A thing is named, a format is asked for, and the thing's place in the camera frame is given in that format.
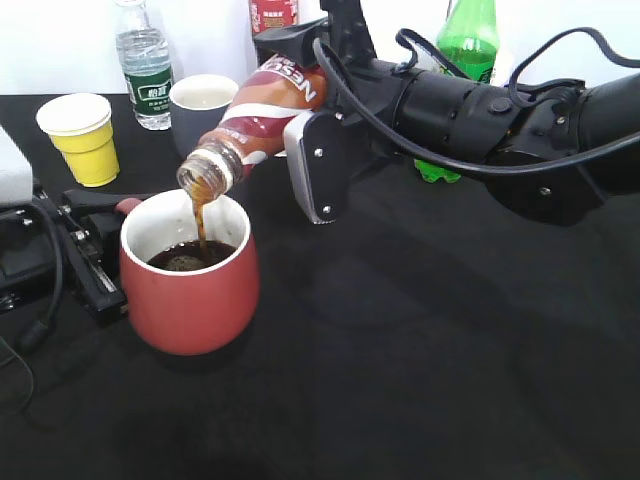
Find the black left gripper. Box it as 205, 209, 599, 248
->
1, 184, 150, 326

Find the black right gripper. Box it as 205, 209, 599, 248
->
254, 1, 415, 224

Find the brown nescafe coffee bottle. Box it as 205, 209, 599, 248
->
176, 54, 328, 203

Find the red ceramic mug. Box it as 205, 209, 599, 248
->
115, 189, 260, 356

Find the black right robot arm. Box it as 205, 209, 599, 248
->
254, 1, 639, 226

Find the grey ceramic mug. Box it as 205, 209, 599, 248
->
169, 74, 239, 159

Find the green sprite bottle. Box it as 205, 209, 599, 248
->
413, 0, 501, 184

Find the cola bottle red label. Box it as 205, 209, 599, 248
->
249, 0, 298, 35

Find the yellow paper cup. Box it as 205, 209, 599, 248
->
35, 93, 120, 188

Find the clear water bottle green label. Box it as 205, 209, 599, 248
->
114, 1, 173, 131

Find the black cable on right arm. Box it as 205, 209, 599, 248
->
312, 26, 640, 176

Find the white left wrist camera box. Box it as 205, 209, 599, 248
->
0, 128, 33, 208

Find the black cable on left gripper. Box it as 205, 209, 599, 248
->
0, 202, 65, 419

